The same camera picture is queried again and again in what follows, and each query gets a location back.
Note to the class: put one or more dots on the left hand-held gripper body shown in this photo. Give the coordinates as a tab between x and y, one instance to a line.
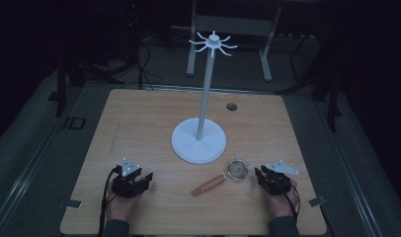
126	184

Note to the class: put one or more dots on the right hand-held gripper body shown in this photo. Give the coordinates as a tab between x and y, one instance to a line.
277	181

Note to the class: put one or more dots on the white hook stand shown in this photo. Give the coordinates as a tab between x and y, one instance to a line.
199	141

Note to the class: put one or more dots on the person's left hand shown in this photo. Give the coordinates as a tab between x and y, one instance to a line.
120	206

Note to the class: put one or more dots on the person's right hand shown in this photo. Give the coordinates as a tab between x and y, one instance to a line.
280	204

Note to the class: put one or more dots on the dark tripod stand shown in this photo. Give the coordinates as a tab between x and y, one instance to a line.
333	105
61	89

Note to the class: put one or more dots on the metal table bracket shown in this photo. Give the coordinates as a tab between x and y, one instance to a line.
317	201
73	204

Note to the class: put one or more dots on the black rectangular floor frame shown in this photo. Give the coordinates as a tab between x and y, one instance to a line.
74	123

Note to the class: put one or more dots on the white metal frame stand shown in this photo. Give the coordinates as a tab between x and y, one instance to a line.
233	24

